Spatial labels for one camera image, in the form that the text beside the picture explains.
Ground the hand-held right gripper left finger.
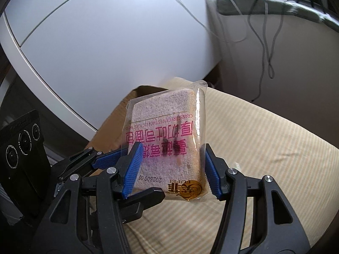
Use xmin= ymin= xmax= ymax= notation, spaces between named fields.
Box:
xmin=30 ymin=141 xmax=143 ymax=254

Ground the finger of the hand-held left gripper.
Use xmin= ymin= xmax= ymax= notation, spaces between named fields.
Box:
xmin=120 ymin=186 xmax=166 ymax=224
xmin=57 ymin=148 xmax=128 ymax=182

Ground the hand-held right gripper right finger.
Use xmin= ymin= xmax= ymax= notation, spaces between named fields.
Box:
xmin=203 ymin=143 xmax=310 ymax=254

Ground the brown cardboard box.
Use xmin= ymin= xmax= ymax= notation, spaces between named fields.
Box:
xmin=85 ymin=63 xmax=223 ymax=154

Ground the clear packet of toast bread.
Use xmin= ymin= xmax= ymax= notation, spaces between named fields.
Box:
xmin=120 ymin=80 xmax=207 ymax=202

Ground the white cabinet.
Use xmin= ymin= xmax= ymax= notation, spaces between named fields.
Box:
xmin=0 ymin=0 xmax=223 ymax=141

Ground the black cable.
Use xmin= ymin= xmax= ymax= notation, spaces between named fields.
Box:
xmin=247 ymin=0 xmax=276 ymax=79
xmin=251 ymin=0 xmax=284 ymax=102

